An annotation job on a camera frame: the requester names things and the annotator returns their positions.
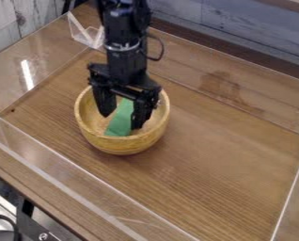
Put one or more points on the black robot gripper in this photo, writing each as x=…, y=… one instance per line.
x=123, y=77

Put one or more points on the green rectangular block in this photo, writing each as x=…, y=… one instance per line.
x=119, y=126

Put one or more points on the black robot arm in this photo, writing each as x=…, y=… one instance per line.
x=126, y=19

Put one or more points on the light wooden bowl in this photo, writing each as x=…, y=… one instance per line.
x=94, y=126

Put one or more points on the clear acrylic corner bracket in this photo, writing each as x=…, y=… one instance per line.
x=87, y=35

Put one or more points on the clear acrylic enclosure walls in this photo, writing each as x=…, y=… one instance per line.
x=219, y=179

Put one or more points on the black table leg bracket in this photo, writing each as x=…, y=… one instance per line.
x=30, y=228

